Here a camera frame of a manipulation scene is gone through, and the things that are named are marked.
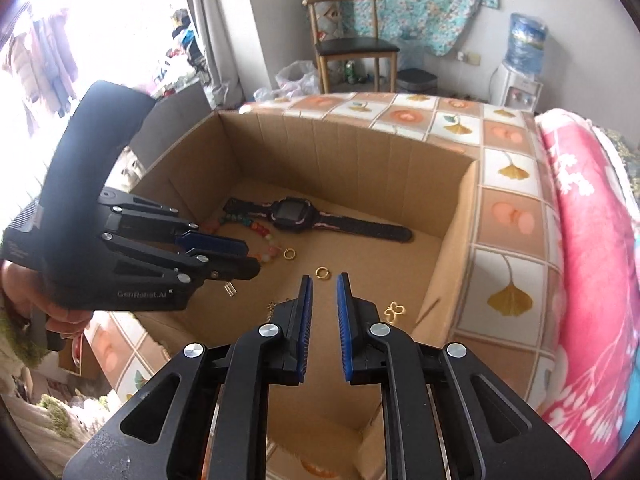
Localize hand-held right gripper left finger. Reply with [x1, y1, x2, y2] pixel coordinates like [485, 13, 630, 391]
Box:
[62, 275, 313, 480]

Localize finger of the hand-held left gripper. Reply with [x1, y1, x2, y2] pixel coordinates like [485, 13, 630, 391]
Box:
[100, 186, 249, 258]
[102, 232, 262, 288]

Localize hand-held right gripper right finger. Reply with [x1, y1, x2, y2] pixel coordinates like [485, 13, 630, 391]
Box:
[336, 274, 588, 480]

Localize colourful bead bracelet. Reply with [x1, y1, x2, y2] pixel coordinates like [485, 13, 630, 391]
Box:
[215, 214, 283, 263]

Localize black purple smart watch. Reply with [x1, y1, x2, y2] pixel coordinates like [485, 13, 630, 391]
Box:
[222, 196, 413, 243]

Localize brown cardboard box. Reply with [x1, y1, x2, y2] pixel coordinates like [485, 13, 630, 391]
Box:
[107, 110, 481, 480]

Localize person's left hand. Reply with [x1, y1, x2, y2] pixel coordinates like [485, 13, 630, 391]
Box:
[0, 265, 93, 338]

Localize hanging clothes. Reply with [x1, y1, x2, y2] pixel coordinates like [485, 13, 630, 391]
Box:
[0, 5, 82, 118]

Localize pile of clothes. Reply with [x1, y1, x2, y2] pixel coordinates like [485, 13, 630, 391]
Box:
[150, 7, 207, 98]

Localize tile-patterned tablecloth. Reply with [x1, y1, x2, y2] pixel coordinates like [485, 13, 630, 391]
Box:
[82, 91, 566, 411]

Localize grey curtain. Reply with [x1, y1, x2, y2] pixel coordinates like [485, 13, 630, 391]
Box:
[179, 0, 247, 108]

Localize white plastic bag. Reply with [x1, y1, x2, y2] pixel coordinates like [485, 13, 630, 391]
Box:
[254, 60, 321, 104]

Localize green fluffy blanket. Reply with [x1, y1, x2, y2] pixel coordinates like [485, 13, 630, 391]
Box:
[0, 310, 113, 443]

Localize wooden chair with black seat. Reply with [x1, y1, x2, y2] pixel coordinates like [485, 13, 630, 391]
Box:
[304, 0, 402, 95]

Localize white fluffy blanket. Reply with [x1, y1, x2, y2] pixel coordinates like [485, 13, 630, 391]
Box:
[2, 390, 91, 466]

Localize black bin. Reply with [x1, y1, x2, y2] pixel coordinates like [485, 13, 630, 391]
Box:
[396, 68, 439, 94]

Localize pink floral blanket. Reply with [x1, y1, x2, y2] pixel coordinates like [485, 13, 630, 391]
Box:
[535, 108, 640, 468]

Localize white water dispenser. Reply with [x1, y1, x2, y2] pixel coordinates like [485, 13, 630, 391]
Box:
[489, 64, 544, 112]

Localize pink blue blanket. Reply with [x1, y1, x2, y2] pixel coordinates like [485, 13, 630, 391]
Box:
[617, 400, 640, 453]

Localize teal floral cloth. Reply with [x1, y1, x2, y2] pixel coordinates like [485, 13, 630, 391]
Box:
[299, 0, 501, 57]

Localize blue water bottle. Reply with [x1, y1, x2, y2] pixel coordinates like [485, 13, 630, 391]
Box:
[505, 12, 549, 78]

